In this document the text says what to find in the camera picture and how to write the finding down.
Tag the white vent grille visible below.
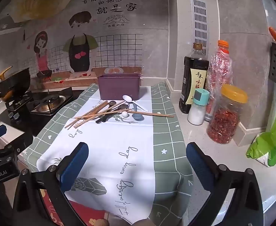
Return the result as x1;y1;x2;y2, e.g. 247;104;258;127
190;0;210;52

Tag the blue plastic spoon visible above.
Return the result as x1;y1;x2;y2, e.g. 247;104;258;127
131;101;143;121

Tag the purple plastic box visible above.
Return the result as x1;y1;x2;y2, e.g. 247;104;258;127
97;74;141;100

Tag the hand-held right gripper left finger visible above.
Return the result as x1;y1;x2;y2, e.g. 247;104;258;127
12;142;89;226

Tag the dark soy sauce bottle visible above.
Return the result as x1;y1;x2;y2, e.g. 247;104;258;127
178;43;210;114

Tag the green plastic bag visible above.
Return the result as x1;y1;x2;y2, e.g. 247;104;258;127
246;98;276;167

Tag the orange cap chili bottle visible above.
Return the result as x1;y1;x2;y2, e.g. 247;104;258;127
205;40;234;122

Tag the black gas stove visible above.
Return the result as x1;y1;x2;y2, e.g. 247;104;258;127
0;92;82;137

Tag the cartoon wall poster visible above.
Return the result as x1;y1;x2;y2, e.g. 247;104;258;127
18;0;144;87

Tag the teal cap salt shaker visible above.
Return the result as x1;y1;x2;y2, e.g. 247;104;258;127
187;89;210;126

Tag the flower print range hood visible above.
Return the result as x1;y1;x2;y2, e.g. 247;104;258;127
0;0;73;26

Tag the black pan yellow handle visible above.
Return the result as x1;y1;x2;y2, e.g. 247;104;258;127
0;66;31;92
0;85;31;103

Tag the dark brown spoon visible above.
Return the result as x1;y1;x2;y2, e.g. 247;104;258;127
101;104;125;123
95;101;116;123

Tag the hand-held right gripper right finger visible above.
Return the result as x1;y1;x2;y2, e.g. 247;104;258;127
186;142;264;226

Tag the red patterned mat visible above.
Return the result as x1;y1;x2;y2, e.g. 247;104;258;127
41;188;110;226

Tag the pile of wooden chopsticks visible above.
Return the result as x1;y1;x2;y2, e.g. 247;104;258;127
65;100;174;130

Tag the green and white tablecloth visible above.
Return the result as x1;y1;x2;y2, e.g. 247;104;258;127
25;82;194;226

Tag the yellow lid chili flake jar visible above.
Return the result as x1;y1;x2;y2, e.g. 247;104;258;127
206;84;248;144

